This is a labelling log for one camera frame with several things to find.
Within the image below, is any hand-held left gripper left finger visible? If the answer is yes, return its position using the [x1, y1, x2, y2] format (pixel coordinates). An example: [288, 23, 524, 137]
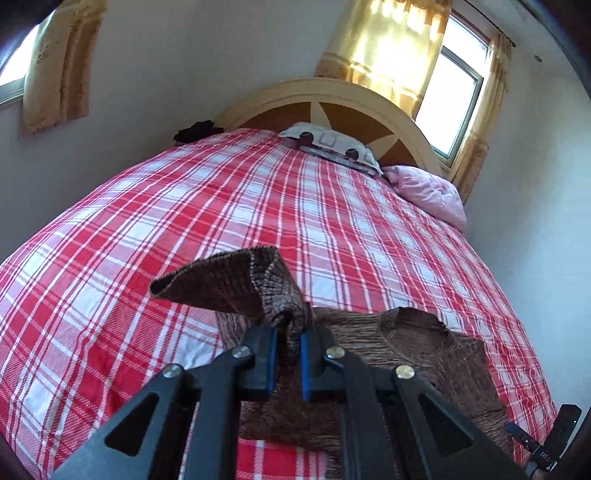
[48, 324, 280, 480]

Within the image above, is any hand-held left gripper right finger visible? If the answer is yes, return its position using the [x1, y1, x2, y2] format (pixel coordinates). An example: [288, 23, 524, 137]
[300, 325, 530, 480]

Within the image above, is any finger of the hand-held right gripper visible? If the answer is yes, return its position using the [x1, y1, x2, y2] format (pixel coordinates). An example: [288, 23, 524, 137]
[540, 404, 583, 464]
[507, 424, 541, 455]

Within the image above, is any brown knit sweater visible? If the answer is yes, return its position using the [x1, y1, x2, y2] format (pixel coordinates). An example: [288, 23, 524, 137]
[150, 247, 517, 463]

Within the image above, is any red plaid bed sheet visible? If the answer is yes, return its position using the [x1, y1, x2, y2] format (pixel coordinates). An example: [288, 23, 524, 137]
[0, 128, 559, 480]

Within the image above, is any pink pillow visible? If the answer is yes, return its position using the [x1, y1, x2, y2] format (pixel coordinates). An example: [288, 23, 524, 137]
[382, 165, 468, 232]

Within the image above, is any white black patterned pillow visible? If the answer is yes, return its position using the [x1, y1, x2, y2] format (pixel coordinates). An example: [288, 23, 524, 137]
[278, 122, 384, 176]

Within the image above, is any dark cloth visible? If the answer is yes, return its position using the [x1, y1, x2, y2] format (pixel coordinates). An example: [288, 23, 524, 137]
[173, 120, 218, 144]

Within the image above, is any cream and brown wooden headboard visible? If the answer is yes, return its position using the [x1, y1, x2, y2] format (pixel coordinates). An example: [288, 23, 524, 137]
[215, 78, 444, 176]

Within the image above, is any window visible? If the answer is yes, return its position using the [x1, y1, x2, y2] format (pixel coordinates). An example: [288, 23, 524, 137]
[0, 21, 40, 109]
[413, 11, 490, 174]

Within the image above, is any yellow curtain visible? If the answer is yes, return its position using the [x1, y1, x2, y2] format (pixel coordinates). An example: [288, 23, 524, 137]
[450, 30, 513, 204]
[315, 0, 453, 118]
[21, 0, 109, 134]

